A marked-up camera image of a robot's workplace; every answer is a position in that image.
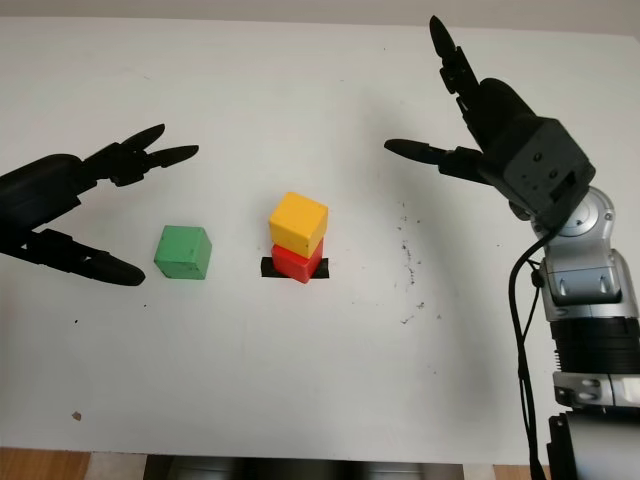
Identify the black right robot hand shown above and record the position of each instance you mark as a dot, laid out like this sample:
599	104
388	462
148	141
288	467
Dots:
500	120

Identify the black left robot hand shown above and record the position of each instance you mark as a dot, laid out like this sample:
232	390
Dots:
35	195

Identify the green wooden block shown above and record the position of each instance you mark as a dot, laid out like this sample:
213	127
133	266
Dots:
182	252

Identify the yellow wooden block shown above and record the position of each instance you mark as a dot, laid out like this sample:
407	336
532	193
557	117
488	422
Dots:
297	222

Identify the red wooden block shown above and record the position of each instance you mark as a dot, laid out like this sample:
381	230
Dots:
300	267

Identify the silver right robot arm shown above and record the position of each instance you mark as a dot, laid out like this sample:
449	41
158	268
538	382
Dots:
590	290

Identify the black tape strip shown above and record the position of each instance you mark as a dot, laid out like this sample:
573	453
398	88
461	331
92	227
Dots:
267	267

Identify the dark robot torso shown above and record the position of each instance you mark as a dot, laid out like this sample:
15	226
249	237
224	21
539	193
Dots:
325	469

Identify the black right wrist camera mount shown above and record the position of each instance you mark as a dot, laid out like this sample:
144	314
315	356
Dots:
550	170

